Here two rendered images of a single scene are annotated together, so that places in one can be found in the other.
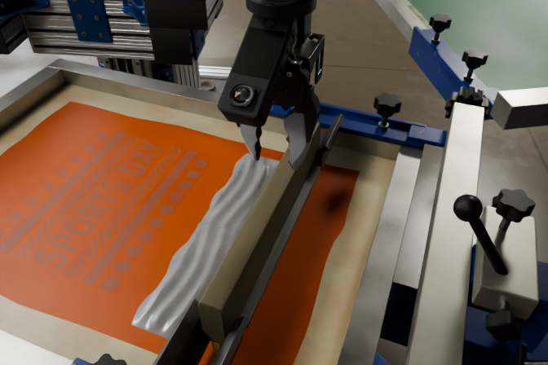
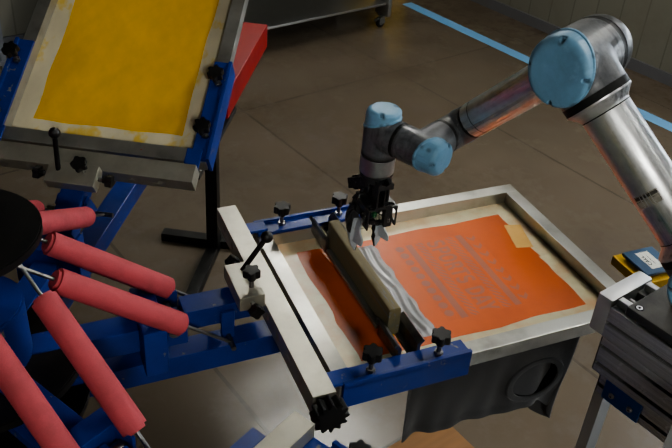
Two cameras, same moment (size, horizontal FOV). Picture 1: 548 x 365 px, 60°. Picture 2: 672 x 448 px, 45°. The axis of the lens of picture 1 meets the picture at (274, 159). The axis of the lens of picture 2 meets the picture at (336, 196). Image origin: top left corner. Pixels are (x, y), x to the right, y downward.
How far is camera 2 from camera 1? 1.96 m
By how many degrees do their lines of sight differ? 95
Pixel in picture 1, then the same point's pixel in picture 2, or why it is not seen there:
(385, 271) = (293, 294)
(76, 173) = (494, 273)
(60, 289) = (413, 239)
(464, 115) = (320, 380)
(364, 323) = (285, 273)
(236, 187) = (410, 308)
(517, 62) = not seen: outside the picture
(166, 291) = (374, 256)
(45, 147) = (534, 274)
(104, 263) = (413, 253)
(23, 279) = (431, 234)
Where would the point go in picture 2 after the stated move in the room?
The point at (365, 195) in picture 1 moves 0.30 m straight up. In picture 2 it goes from (343, 347) to (353, 237)
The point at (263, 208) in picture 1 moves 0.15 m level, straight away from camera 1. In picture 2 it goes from (357, 254) to (405, 285)
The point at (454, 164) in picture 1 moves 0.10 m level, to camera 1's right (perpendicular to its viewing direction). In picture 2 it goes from (299, 335) to (261, 357)
